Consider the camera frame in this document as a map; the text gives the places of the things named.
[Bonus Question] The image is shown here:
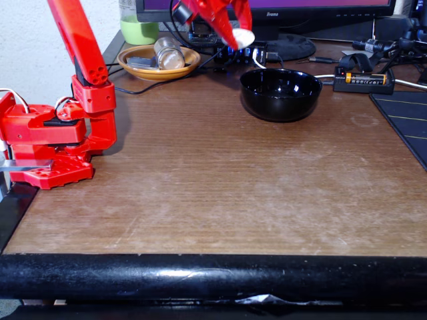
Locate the clear glass jar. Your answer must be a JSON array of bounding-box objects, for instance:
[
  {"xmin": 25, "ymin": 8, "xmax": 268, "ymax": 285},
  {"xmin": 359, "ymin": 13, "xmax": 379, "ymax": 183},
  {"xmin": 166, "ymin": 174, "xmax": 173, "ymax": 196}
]
[{"xmin": 153, "ymin": 36, "xmax": 186, "ymax": 71}]

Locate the black flashlight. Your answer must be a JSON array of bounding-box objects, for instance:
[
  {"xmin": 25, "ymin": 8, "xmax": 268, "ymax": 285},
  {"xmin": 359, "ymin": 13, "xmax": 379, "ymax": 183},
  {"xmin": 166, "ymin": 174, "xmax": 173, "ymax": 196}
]
[{"xmin": 352, "ymin": 36, "xmax": 401, "ymax": 55}]

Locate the white charger cable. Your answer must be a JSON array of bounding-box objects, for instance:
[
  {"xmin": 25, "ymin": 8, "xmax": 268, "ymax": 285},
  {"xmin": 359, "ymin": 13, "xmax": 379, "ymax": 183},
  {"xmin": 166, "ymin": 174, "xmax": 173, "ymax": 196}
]
[{"xmin": 394, "ymin": 78, "xmax": 427, "ymax": 91}]

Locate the black battery charger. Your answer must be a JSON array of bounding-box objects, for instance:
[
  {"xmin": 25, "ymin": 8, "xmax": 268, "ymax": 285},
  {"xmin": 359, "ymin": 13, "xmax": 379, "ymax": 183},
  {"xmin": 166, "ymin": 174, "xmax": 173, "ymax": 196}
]
[{"xmin": 332, "ymin": 65, "xmax": 396, "ymax": 95}]

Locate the metal piece in dish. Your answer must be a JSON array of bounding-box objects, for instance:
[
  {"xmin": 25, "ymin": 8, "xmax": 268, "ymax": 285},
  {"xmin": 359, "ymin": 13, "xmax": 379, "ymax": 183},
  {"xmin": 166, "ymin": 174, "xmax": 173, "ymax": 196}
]
[{"xmin": 127, "ymin": 55, "xmax": 157, "ymax": 70}]

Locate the black usb hub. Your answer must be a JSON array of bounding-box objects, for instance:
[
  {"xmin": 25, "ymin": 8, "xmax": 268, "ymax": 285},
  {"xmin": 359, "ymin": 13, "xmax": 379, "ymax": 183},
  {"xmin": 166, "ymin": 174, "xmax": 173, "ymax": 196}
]
[{"xmin": 213, "ymin": 39, "xmax": 268, "ymax": 67}]

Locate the black strap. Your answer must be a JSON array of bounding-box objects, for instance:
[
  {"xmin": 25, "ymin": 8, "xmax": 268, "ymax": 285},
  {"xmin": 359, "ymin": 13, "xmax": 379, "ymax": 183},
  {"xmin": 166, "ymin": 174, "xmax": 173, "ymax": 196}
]
[{"xmin": 339, "ymin": 52, "xmax": 384, "ymax": 73}]

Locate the yellow and black battery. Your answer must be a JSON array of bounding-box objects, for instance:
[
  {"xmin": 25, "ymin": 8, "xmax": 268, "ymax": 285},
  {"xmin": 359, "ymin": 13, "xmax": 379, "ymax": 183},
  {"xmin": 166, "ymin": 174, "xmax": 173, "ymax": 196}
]
[{"xmin": 345, "ymin": 72, "xmax": 387, "ymax": 85}]

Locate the black audio plug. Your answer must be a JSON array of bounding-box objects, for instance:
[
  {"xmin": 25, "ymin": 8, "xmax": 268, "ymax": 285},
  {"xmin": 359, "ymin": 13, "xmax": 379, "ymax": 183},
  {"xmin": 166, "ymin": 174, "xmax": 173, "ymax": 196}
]
[{"xmin": 295, "ymin": 55, "xmax": 340, "ymax": 65}]

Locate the black computer monitor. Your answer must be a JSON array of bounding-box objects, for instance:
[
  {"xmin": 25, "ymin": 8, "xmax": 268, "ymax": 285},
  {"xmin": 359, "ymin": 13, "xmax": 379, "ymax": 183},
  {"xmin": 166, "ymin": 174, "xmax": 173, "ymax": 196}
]
[{"xmin": 135, "ymin": 0, "xmax": 397, "ymax": 63}]

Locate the white usb cable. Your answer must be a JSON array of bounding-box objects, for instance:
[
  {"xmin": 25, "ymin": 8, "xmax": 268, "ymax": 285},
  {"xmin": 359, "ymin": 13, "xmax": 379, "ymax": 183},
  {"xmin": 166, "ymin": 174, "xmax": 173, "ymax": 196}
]
[{"xmin": 252, "ymin": 49, "xmax": 336, "ymax": 81}]

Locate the yellow ceramic dish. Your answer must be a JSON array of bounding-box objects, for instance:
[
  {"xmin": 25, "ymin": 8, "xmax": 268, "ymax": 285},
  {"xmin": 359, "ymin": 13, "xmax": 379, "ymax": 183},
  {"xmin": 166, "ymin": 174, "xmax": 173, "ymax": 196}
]
[{"xmin": 117, "ymin": 45, "xmax": 202, "ymax": 82}]

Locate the black mat with yellow lines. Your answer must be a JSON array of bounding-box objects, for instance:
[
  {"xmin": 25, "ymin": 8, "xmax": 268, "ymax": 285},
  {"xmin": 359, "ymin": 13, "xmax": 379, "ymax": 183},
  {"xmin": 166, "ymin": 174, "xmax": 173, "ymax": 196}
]
[{"xmin": 369, "ymin": 91, "xmax": 427, "ymax": 171}]

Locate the metal table clamp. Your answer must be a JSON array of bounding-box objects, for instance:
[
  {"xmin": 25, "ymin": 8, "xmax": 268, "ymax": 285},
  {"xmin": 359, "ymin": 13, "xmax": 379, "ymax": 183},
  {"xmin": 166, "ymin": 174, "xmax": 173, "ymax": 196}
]
[{"xmin": 0, "ymin": 159, "xmax": 54, "ymax": 173}]

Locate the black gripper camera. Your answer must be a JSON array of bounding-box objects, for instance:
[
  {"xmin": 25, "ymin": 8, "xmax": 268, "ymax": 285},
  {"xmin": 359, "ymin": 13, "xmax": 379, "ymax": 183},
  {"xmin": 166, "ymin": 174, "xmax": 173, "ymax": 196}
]
[{"xmin": 173, "ymin": 3, "xmax": 195, "ymax": 26}]

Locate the black glossy bowl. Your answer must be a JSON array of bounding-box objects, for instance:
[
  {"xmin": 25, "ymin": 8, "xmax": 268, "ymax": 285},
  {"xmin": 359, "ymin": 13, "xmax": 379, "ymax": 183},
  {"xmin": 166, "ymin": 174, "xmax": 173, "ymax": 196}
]
[{"xmin": 239, "ymin": 68, "xmax": 324, "ymax": 123}]

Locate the black table edge bar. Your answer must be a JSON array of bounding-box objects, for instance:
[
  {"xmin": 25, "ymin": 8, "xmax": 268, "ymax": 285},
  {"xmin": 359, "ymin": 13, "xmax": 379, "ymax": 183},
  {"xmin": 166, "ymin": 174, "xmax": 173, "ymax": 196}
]
[{"xmin": 0, "ymin": 253, "xmax": 427, "ymax": 301}]

